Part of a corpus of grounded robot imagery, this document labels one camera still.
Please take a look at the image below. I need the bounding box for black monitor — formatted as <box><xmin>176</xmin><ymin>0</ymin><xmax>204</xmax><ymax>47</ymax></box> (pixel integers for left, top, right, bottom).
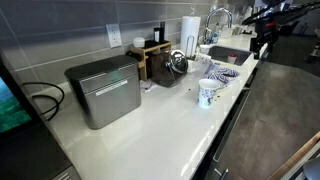
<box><xmin>0</xmin><ymin>54</ymin><xmax>44</xmax><ymax>138</ymax></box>

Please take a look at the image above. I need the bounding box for small white jar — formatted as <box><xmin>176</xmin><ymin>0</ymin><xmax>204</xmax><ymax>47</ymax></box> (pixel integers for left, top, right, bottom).
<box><xmin>133</xmin><ymin>36</ymin><xmax>146</xmax><ymax>49</ymax></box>

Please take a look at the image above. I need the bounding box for large printed paper cup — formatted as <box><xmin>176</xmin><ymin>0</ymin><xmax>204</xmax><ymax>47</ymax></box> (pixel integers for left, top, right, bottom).
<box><xmin>197</xmin><ymin>78</ymin><xmax>223</xmax><ymax>109</ymax></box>

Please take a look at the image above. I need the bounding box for gray round object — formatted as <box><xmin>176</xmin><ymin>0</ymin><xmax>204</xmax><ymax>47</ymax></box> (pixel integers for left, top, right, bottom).
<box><xmin>302</xmin><ymin>156</ymin><xmax>320</xmax><ymax>180</ymax></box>

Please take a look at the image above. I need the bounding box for black power cable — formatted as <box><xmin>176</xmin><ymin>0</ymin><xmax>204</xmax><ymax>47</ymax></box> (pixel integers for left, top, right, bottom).
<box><xmin>21</xmin><ymin>81</ymin><xmax>66</xmax><ymax>122</ymax></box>

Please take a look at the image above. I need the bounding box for white wall outlet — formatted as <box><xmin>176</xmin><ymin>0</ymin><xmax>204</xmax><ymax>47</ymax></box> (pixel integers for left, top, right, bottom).
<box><xmin>105</xmin><ymin>23</ymin><xmax>123</xmax><ymax>49</ymax></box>

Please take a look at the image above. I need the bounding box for wire paper towel holder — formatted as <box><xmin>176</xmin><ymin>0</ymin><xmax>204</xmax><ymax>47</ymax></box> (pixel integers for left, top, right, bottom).
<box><xmin>185</xmin><ymin>34</ymin><xmax>198</xmax><ymax>61</ymax></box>

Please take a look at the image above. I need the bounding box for white paper towel roll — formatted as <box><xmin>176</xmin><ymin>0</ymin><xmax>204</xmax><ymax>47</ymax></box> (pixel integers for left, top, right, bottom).
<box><xmin>180</xmin><ymin>15</ymin><xmax>202</xmax><ymax>58</ymax></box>

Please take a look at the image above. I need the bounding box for small chrome faucet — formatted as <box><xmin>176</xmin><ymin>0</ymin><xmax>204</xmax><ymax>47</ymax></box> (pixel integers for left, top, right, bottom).
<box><xmin>203</xmin><ymin>7</ymin><xmax>233</xmax><ymax>45</ymax></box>

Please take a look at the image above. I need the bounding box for light wooden board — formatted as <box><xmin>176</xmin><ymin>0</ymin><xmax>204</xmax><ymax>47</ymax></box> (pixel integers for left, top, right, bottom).
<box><xmin>266</xmin><ymin>131</ymin><xmax>320</xmax><ymax>180</ymax></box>

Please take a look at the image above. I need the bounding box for stainless steel bin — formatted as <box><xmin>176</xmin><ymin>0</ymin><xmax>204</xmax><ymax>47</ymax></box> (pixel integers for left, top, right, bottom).
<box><xmin>64</xmin><ymin>54</ymin><xmax>143</xmax><ymax>130</ymax></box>

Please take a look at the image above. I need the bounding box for dark base cabinet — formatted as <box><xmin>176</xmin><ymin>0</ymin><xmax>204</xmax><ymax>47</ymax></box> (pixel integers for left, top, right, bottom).
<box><xmin>191</xmin><ymin>61</ymin><xmax>264</xmax><ymax>180</ymax></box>

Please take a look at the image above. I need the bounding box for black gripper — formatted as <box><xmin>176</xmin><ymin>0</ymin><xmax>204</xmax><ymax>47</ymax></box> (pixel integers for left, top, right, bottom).
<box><xmin>250</xmin><ymin>27</ymin><xmax>278</xmax><ymax>48</ymax></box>

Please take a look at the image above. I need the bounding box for long cabinet handle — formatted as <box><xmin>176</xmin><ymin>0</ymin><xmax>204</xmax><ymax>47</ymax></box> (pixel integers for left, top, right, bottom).
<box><xmin>212</xmin><ymin>89</ymin><xmax>252</xmax><ymax>164</ymax></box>

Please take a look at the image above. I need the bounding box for blue patterned paper plate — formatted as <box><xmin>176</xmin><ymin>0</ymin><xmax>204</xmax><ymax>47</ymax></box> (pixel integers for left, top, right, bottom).
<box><xmin>214</xmin><ymin>66</ymin><xmax>241</xmax><ymax>84</ymax></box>
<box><xmin>203</xmin><ymin>68</ymin><xmax>231</xmax><ymax>89</ymax></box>

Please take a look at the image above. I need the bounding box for short cabinet handle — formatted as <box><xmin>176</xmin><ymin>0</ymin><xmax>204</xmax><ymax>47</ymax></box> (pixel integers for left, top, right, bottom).
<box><xmin>213</xmin><ymin>167</ymin><xmax>230</xmax><ymax>180</ymax></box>

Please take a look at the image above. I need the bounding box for short black bottle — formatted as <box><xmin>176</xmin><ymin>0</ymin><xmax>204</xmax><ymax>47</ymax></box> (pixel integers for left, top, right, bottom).
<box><xmin>153</xmin><ymin>27</ymin><xmax>161</xmax><ymax>43</ymax></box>

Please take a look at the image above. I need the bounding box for clear zip bag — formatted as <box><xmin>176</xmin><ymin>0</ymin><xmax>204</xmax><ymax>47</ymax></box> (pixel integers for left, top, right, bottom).
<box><xmin>188</xmin><ymin>53</ymin><xmax>214</xmax><ymax>76</ymax></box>

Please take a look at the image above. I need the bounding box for glass jar with chrome lid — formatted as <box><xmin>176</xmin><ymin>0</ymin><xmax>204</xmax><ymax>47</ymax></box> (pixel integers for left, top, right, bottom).
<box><xmin>148</xmin><ymin>49</ymin><xmax>189</xmax><ymax>88</ymax></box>

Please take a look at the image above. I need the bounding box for tall black bottle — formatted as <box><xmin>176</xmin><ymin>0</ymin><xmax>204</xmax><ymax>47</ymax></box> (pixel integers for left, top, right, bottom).
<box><xmin>159</xmin><ymin>21</ymin><xmax>166</xmax><ymax>44</ymax></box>

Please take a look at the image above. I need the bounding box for small printed paper cup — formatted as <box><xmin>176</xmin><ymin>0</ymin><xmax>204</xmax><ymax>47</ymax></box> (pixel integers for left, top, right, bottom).
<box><xmin>198</xmin><ymin>44</ymin><xmax>212</xmax><ymax>56</ymax></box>

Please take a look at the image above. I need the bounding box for dark sink basin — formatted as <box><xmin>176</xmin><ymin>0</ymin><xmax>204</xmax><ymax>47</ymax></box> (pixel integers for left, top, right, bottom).
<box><xmin>206</xmin><ymin>45</ymin><xmax>253</xmax><ymax>67</ymax></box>

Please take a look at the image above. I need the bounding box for wooden counter rack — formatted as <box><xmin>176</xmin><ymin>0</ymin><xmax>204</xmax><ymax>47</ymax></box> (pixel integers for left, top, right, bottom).
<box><xmin>129</xmin><ymin>40</ymin><xmax>173</xmax><ymax>82</ymax></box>

